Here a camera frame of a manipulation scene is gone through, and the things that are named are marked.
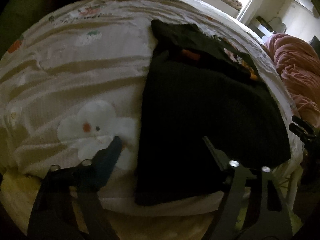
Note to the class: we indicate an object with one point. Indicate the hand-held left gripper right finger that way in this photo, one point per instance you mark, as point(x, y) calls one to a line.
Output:
point(215, 156)

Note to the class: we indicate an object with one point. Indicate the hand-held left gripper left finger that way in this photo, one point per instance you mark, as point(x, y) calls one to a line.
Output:
point(110, 157)

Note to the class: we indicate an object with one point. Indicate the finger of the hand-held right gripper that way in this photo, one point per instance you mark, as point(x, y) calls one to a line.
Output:
point(300, 130)

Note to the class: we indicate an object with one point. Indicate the black sweater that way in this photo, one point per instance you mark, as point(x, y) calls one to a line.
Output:
point(200, 105)

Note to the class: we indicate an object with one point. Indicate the clothes on windowsill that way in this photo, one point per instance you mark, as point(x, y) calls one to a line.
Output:
point(231, 2)

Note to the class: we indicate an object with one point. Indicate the pink blanket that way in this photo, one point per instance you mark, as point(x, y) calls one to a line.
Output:
point(297, 62)

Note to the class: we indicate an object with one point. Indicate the printed white quilt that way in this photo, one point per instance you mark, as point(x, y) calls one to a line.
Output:
point(75, 67)

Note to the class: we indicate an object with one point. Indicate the yellow bed sheet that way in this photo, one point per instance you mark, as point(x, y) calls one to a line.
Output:
point(12, 188)

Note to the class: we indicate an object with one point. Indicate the white cabinet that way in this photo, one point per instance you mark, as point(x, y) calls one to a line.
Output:
point(300, 12)

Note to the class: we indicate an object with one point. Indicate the green quilted headboard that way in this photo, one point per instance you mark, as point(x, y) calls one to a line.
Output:
point(20, 10)

